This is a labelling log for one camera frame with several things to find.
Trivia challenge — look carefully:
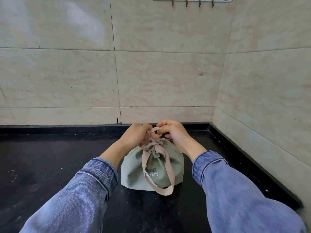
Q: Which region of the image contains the person's right hand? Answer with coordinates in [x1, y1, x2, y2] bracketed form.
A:
[151, 119, 195, 149]

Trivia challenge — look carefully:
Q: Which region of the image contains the person's left hand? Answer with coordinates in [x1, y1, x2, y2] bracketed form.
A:
[118, 123, 153, 147]

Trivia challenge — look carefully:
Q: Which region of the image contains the green drawstring pouch bag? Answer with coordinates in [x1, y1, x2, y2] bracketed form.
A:
[121, 127, 184, 196]

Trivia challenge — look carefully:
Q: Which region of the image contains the person's right forearm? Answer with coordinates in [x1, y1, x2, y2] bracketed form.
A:
[181, 139, 308, 233]

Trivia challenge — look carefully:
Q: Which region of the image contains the person's left forearm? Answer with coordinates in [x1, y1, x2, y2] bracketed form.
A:
[18, 140, 133, 233]

